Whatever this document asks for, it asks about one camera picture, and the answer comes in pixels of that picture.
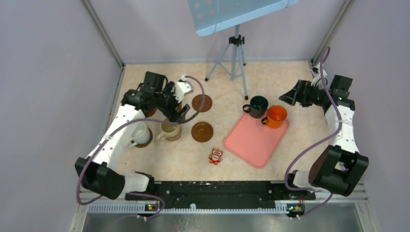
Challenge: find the grey cable duct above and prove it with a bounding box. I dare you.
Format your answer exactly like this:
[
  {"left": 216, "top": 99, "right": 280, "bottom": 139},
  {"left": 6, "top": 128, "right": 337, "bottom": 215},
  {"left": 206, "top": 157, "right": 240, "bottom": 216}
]
[{"left": 88, "top": 203, "right": 289, "bottom": 214}]

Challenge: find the light brown coaster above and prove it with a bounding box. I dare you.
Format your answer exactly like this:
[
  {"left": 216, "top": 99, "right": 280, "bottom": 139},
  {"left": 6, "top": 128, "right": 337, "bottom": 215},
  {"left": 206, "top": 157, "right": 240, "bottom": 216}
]
[{"left": 166, "top": 133, "right": 182, "bottom": 141}]

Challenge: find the red owl figure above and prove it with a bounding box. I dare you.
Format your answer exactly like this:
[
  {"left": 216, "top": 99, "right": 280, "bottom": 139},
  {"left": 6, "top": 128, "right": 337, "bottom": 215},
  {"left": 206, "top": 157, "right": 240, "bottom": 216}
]
[{"left": 209, "top": 148, "right": 223, "bottom": 165}]

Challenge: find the dark brown wooden coaster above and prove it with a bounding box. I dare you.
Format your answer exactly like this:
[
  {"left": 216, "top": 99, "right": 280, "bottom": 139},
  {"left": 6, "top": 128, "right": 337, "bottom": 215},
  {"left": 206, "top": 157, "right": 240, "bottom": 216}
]
[{"left": 191, "top": 94, "right": 213, "bottom": 113}]

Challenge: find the orange mug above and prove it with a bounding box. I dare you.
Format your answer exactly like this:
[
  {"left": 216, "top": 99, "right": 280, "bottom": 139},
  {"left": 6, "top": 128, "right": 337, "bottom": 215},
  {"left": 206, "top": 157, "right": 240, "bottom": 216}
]
[{"left": 261, "top": 105, "right": 288, "bottom": 129}]

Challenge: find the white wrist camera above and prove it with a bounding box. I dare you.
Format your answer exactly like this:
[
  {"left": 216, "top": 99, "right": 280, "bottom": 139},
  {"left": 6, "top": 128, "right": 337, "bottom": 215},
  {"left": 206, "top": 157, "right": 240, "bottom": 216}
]
[
  {"left": 311, "top": 63, "right": 324, "bottom": 88},
  {"left": 174, "top": 75, "right": 194, "bottom": 103}
]

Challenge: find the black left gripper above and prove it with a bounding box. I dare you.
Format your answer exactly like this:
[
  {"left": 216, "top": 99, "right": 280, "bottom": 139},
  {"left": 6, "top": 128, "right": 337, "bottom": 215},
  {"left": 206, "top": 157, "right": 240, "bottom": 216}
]
[{"left": 154, "top": 81, "right": 190, "bottom": 124}]

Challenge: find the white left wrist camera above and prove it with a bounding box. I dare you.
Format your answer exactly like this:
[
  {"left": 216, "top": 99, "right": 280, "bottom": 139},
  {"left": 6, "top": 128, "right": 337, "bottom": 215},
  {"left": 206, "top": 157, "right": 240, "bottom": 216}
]
[{"left": 174, "top": 75, "right": 194, "bottom": 103}]

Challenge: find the blue dotted board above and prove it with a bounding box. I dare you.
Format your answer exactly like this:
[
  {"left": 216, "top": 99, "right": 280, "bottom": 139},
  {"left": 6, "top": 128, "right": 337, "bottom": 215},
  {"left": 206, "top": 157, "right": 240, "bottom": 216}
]
[{"left": 188, "top": 0, "right": 298, "bottom": 36}]

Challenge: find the pink tray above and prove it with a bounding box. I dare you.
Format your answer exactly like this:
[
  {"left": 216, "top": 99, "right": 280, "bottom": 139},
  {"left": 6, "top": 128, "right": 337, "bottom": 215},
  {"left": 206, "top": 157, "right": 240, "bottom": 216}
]
[{"left": 223, "top": 113, "right": 289, "bottom": 169}]

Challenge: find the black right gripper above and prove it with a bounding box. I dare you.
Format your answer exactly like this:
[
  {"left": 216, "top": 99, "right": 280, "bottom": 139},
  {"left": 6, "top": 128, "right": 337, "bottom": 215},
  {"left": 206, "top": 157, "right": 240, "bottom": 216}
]
[{"left": 279, "top": 80, "right": 331, "bottom": 107}]

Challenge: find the dark brown ridged coaster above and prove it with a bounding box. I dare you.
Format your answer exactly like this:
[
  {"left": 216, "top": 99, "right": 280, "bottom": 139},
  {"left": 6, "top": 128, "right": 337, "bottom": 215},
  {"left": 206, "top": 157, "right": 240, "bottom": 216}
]
[{"left": 175, "top": 103, "right": 182, "bottom": 113}]

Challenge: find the dark green mug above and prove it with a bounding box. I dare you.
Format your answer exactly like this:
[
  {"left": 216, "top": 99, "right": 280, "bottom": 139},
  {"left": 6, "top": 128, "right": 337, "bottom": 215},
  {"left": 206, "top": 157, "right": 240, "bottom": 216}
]
[{"left": 242, "top": 96, "right": 269, "bottom": 118}]

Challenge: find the dark brown coaster front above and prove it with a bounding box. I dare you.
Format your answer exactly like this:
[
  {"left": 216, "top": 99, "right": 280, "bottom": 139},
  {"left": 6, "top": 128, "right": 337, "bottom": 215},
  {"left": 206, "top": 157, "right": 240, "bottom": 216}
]
[{"left": 191, "top": 122, "right": 214, "bottom": 143}]

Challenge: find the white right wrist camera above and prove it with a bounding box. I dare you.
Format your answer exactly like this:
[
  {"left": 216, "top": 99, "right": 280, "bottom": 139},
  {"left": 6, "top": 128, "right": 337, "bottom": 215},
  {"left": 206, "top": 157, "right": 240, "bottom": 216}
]
[{"left": 311, "top": 63, "right": 324, "bottom": 88}]

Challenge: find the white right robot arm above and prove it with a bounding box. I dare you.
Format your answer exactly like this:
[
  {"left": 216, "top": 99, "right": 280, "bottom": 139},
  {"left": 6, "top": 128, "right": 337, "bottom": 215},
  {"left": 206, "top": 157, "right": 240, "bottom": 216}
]
[{"left": 279, "top": 75, "right": 369, "bottom": 199}]

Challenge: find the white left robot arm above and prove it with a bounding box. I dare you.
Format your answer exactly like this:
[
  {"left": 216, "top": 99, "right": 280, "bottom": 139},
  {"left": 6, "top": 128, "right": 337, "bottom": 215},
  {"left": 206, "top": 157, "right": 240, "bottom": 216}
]
[{"left": 74, "top": 72, "right": 194, "bottom": 204}]

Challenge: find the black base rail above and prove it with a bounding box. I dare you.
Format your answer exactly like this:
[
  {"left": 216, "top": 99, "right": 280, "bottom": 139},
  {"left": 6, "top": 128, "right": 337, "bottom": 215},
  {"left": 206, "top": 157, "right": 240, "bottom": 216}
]
[{"left": 125, "top": 180, "right": 316, "bottom": 210}]

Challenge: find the beige mug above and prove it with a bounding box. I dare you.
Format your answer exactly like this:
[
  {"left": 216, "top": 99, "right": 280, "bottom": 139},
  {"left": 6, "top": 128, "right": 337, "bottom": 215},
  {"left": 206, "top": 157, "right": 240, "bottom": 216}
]
[{"left": 156, "top": 123, "right": 182, "bottom": 141}]

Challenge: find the white mug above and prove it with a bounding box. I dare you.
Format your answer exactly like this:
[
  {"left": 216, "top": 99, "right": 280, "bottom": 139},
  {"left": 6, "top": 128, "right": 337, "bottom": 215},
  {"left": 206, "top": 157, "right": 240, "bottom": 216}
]
[{"left": 129, "top": 122, "right": 152, "bottom": 148}]

